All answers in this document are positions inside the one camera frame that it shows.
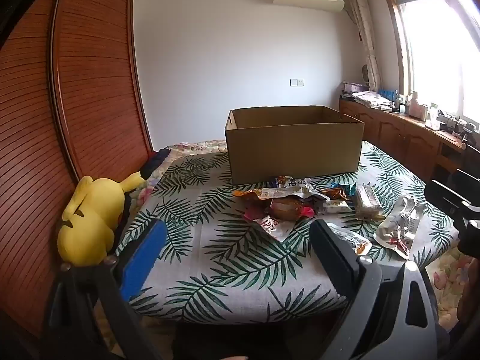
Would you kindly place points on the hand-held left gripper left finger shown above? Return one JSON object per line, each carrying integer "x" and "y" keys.
{"x": 142, "y": 258}

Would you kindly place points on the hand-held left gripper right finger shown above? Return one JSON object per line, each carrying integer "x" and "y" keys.
{"x": 339, "y": 266}

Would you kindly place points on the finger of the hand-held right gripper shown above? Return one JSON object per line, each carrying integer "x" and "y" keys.
{"x": 444, "y": 193}

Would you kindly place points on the sesame bar clear packet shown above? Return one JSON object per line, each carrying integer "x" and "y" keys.
{"x": 367, "y": 200}

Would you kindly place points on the orange white snack packet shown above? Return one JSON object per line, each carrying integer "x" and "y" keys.
{"x": 251, "y": 194}

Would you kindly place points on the brown cardboard box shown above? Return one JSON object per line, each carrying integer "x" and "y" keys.
{"x": 296, "y": 150}

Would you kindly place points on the person's right forearm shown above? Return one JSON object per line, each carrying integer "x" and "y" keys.
{"x": 470, "y": 292}

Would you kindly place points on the small clear snack packet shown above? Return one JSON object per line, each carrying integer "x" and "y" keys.
{"x": 354, "y": 242}

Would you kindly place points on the silver white snack packet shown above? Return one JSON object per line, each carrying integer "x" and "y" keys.
{"x": 397, "y": 225}

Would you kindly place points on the white clear snack packet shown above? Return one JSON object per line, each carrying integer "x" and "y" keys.
{"x": 335, "y": 206}

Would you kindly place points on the yellow plush toy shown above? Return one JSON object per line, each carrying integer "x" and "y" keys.
{"x": 95, "y": 217}

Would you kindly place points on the copper foil snack packet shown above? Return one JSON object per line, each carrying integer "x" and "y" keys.
{"x": 333, "y": 193}

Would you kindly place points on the wooden cabinet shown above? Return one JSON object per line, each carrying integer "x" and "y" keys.
{"x": 397, "y": 135}

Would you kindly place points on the blue foil snack packet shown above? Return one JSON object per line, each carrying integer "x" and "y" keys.
{"x": 350, "y": 189}

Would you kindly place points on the red white snack packet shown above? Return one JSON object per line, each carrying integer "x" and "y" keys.
{"x": 270, "y": 227}

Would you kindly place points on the pink white bottle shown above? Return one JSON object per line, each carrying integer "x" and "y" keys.
{"x": 415, "y": 105}

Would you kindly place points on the white blue snack packet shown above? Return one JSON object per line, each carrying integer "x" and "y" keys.
{"x": 290, "y": 183}

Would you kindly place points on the dark cloth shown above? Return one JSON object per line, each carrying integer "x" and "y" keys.
{"x": 157, "y": 159}

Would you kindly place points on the blue packets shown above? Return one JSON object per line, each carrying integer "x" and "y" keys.
{"x": 388, "y": 93}

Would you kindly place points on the folded floral cloth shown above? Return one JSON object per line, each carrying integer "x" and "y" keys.
{"x": 369, "y": 99}

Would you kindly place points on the floral bedding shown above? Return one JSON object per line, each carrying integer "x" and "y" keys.
{"x": 202, "y": 145}

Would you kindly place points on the purple patterned box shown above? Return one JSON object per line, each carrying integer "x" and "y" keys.
{"x": 352, "y": 87}

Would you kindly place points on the wooden framed window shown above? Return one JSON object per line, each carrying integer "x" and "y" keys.
{"x": 438, "y": 45}

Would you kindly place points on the patterned curtain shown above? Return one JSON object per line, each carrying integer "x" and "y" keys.
{"x": 365, "y": 33}

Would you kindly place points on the wooden slatted wardrobe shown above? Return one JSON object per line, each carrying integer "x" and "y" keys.
{"x": 75, "y": 82}

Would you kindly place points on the white wall socket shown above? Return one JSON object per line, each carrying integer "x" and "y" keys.
{"x": 297, "y": 82}

